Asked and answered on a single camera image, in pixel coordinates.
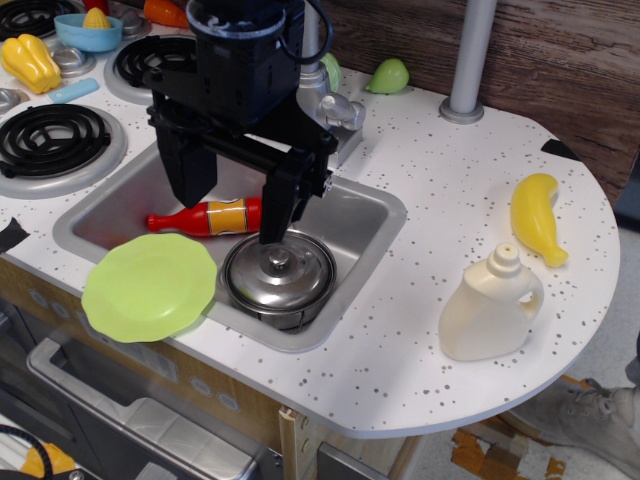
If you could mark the green toy cup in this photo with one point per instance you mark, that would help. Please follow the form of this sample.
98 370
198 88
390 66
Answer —
333 70

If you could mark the light green plastic plate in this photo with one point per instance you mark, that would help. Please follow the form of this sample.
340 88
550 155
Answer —
150 288

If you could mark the steel pot with lid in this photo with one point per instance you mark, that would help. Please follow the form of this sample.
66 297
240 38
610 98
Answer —
283 285

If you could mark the red toy ketchup bottle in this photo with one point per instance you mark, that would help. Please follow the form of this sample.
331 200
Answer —
212 218

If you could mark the yellow toy bell pepper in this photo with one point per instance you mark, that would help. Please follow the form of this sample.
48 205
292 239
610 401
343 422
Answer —
28 58

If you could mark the cream plastic detergent jug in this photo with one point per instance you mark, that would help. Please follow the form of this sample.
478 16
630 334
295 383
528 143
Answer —
490 312

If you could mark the black stove burner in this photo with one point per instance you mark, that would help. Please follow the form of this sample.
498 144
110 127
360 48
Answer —
52 140
169 53
35 17

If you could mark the black far stove burner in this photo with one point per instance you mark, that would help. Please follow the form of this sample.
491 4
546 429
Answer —
35 17

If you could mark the silver toy faucet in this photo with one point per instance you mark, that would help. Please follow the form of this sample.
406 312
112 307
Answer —
338 115

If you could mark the stainless steel sink basin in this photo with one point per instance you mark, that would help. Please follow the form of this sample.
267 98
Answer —
356 222

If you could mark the yellow toy corn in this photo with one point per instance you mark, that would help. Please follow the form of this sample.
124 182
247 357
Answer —
96 19

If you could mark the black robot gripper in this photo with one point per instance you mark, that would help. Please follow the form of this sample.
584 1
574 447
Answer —
248 65

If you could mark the orange toy carrot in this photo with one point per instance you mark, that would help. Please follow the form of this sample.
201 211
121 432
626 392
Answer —
165 12

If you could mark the yellow object bottom left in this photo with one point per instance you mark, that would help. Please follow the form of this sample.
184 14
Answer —
60 461

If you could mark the green toy pear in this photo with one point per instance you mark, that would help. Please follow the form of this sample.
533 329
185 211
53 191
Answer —
390 77

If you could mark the grey sneaker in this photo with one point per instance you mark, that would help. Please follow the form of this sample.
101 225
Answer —
586 415

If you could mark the grey metal pole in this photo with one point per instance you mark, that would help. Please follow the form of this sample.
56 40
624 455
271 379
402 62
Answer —
462 106

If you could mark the light blue plastic bowl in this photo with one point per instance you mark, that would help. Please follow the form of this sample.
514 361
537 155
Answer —
71 33

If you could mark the light blue toy handle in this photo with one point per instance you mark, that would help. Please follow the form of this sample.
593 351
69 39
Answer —
73 91

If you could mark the yellow toy banana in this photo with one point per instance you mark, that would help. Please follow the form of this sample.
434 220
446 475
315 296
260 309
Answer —
532 217

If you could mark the black front stove burner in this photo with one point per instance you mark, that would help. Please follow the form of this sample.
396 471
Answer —
52 140

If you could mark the black rear stove burner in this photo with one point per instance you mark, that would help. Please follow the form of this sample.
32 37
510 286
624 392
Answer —
169 53

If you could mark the silver stove knob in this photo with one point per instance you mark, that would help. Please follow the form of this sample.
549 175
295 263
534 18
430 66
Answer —
73 62

